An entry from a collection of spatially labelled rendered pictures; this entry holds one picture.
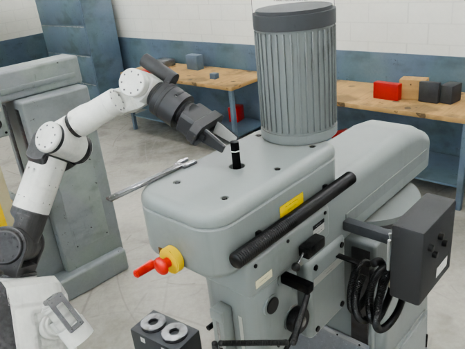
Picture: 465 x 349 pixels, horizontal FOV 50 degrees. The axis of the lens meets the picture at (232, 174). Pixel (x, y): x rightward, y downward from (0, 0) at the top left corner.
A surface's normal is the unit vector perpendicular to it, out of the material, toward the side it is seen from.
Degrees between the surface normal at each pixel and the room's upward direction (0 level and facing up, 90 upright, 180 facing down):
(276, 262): 90
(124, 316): 0
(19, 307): 58
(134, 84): 68
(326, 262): 90
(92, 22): 90
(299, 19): 90
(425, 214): 0
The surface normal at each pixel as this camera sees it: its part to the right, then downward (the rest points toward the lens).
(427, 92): -0.72, 0.35
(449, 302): -0.10, -0.91
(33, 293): 0.71, -0.40
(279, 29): -0.47, 0.40
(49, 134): -0.40, -0.22
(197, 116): 0.36, -0.72
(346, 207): 0.74, 0.21
